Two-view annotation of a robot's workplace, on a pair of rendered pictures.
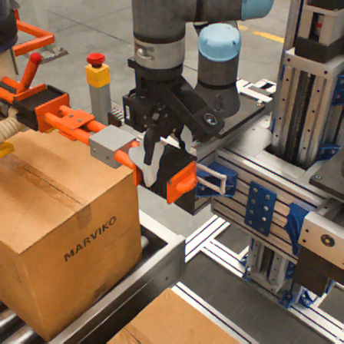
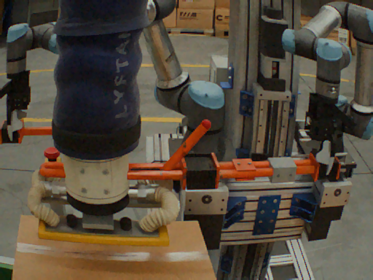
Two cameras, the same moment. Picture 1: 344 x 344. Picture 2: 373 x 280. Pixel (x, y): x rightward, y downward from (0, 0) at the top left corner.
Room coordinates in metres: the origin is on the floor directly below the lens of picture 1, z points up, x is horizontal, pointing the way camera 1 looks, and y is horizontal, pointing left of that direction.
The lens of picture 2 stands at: (0.05, 1.17, 1.82)
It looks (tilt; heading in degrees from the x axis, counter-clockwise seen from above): 24 degrees down; 312
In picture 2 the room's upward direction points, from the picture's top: 3 degrees clockwise
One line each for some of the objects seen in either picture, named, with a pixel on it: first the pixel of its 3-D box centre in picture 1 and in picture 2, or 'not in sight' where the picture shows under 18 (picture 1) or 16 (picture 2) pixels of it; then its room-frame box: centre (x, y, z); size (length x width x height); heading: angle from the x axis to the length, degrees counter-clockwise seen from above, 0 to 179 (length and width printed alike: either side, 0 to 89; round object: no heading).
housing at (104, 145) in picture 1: (113, 146); (281, 170); (0.68, 0.11, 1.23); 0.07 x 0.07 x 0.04; 51
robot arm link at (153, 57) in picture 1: (158, 49); (328, 87); (0.60, 0.02, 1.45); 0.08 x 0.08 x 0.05
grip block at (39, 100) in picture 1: (42, 107); (198, 170); (0.81, 0.28, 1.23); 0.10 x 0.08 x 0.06; 141
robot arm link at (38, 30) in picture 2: not in sight; (44, 36); (1.32, 0.43, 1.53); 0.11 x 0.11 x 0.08; 84
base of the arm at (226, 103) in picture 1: (216, 90); (203, 137); (1.15, -0.13, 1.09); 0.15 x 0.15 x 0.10
